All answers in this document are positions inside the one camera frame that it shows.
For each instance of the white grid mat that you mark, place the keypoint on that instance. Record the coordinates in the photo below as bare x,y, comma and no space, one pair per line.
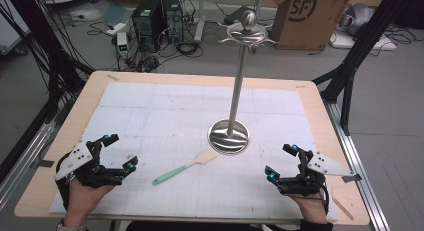
166,107

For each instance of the black metal frame stand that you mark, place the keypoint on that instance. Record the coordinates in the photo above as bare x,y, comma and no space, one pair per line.
366,34
55,67

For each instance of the person's left hand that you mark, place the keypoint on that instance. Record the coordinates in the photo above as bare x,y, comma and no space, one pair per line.
85,201

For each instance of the white desk with metal leg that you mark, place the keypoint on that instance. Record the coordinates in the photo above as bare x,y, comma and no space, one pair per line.
200,21

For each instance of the white power strip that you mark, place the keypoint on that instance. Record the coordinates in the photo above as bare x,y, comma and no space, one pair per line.
116,28

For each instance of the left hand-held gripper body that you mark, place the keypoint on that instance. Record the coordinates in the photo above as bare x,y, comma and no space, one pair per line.
78,159

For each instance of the white power supply unit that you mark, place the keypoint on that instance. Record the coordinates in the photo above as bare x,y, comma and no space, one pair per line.
122,44

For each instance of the thin wooden stick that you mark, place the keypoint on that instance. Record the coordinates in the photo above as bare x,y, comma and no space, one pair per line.
343,209

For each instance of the silver grey helmet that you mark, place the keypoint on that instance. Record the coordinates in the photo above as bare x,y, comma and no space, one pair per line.
358,17

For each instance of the person's black right sleeve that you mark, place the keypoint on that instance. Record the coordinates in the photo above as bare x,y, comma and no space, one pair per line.
316,226

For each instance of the aluminium rail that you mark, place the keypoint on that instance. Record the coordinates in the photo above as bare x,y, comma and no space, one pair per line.
360,177
26,151

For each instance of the small black computer tower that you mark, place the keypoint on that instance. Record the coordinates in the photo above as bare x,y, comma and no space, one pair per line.
173,19

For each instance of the stainless steel utensil rack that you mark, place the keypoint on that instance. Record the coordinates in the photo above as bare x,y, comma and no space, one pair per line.
237,91

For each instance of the brown cardboard box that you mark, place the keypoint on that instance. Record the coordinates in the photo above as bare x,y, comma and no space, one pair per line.
308,21

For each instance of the black tape piece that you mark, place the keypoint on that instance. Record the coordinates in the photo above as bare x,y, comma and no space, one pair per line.
46,163
351,178

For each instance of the large black computer tower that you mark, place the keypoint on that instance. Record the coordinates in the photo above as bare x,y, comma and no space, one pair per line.
148,22

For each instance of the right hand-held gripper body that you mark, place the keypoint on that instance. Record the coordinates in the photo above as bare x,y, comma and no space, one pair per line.
313,177

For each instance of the white flat board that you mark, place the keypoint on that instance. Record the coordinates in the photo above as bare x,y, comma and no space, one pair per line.
366,42

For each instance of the person's right hand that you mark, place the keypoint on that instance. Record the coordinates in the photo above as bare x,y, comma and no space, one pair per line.
313,206

